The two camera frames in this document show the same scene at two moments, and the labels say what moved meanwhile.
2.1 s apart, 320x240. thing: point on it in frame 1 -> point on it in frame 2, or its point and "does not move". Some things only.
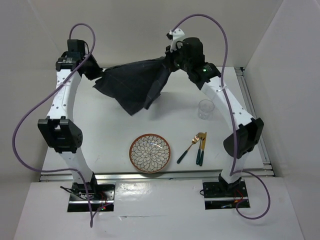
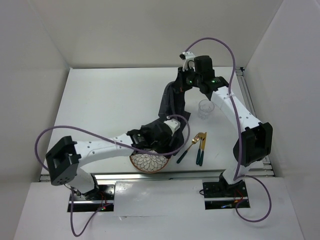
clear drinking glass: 205,109 does not move
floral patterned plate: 149,153 does not move
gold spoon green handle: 195,139 does not move
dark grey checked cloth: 136,85 -> 172,104
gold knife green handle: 203,147 does not move
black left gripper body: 92,69 -> 163,146
